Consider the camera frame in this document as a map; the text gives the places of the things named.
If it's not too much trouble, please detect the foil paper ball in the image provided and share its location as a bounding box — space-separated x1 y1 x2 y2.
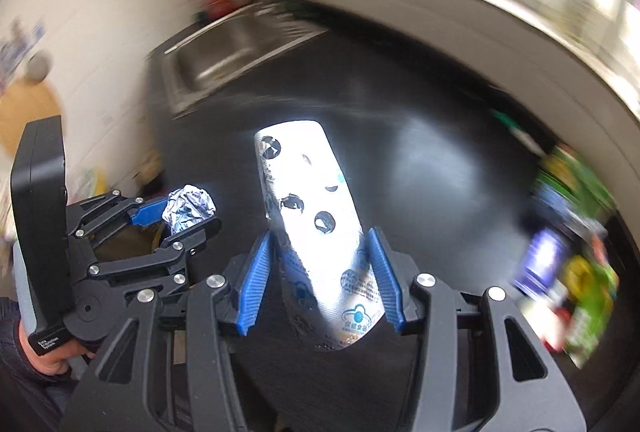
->
162 185 217 235

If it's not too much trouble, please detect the white dotted snack bag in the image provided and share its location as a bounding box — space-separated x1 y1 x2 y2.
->
254 120 385 352

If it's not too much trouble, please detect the person's left hand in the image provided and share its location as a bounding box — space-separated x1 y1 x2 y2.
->
17 322 96 377

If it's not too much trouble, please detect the blue purple packet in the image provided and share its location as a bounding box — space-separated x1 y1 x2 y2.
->
512 228 570 298

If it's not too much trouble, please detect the round wooden board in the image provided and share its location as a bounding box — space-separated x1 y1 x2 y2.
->
0 78 62 158

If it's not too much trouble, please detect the stainless steel sink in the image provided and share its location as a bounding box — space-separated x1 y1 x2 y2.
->
162 4 324 117

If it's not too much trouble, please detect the green snack bag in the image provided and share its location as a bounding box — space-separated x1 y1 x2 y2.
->
534 144 620 366

